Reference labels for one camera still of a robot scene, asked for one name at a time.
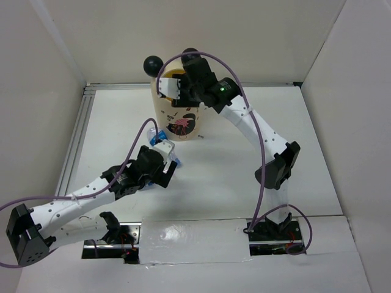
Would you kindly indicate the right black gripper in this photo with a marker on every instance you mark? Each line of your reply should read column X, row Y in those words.
column 181, row 102

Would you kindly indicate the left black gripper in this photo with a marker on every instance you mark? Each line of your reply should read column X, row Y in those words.
column 164, row 179

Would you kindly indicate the light-blue label bottle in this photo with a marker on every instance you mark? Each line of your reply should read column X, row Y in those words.
column 157, row 137

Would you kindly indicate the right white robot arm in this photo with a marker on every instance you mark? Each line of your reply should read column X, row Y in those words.
column 278, row 156

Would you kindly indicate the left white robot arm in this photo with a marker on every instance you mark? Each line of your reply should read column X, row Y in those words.
column 35, row 232

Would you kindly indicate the cream panda-ear bin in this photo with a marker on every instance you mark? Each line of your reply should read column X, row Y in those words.
column 179, row 124

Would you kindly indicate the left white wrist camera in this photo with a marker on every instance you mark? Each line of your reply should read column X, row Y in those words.
column 166, row 149

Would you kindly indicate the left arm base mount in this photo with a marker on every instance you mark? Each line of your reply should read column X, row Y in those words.
column 125, row 247

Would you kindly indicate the aluminium frame rail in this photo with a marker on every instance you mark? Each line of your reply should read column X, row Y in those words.
column 214, row 181

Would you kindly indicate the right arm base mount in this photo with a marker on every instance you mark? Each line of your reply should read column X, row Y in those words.
column 263, row 240

